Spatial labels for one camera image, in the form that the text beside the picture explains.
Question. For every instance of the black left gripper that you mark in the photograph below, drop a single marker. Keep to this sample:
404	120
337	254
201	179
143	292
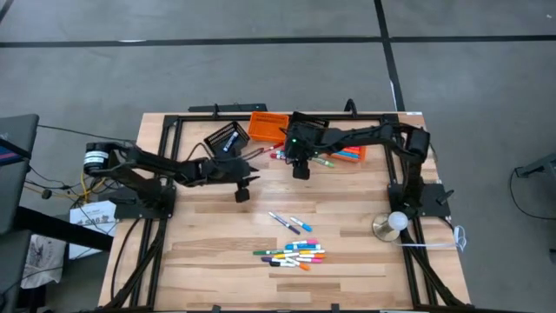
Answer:
223	170

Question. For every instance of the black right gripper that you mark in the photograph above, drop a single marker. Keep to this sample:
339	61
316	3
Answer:
304	143

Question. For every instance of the red thick whiteboard marker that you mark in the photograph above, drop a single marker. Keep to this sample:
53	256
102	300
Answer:
276	155

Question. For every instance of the orange highlighter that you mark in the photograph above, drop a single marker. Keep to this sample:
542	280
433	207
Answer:
352	150

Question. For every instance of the purple fine whiteboard marker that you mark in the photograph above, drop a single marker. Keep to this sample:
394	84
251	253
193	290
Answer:
286	225

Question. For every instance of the blue cap white marker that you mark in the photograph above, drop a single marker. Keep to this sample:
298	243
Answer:
306	228

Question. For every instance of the green cap white marker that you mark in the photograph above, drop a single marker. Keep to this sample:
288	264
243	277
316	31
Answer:
260	252

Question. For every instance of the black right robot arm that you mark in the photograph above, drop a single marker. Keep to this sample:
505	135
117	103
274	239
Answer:
369	132

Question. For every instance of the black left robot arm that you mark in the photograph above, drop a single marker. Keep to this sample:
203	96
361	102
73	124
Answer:
147	161

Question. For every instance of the orange slotted plastic basket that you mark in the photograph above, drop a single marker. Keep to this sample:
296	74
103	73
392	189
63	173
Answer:
347	160
267	126

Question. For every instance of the black slotted plastic basket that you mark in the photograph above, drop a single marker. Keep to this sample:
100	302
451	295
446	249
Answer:
313	118
217	139

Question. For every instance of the black power strip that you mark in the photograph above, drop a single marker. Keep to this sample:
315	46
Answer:
230	108

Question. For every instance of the black clamp hook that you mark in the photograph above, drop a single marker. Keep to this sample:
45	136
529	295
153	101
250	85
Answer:
346	108

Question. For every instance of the purple cap white marker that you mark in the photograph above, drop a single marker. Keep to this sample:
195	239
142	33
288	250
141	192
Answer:
266	258

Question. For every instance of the orange cap white marker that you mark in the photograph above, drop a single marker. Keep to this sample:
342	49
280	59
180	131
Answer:
305	267
319	256

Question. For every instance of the black cap white marker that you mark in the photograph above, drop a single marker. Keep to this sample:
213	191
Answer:
274	263

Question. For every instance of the white bulb brass base lamp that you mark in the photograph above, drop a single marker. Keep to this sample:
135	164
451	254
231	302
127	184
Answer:
397	221

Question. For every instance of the small white label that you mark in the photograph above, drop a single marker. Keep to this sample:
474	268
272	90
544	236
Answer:
413	113

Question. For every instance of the white printed paper sheet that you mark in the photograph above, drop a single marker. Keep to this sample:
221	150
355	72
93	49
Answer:
91	217

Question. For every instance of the black beam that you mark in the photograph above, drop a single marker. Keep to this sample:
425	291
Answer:
65	228

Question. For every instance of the white crumpled cloth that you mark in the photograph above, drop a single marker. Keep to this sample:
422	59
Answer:
43	261

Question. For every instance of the dark grey office chair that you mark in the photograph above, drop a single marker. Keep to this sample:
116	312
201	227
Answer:
17	182

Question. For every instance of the grey stand leg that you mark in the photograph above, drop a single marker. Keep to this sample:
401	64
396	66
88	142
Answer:
538	167

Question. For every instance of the black metal table frame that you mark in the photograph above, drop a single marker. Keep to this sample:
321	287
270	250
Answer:
195	118

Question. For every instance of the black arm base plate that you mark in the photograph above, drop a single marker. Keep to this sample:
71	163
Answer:
438	204
126	211

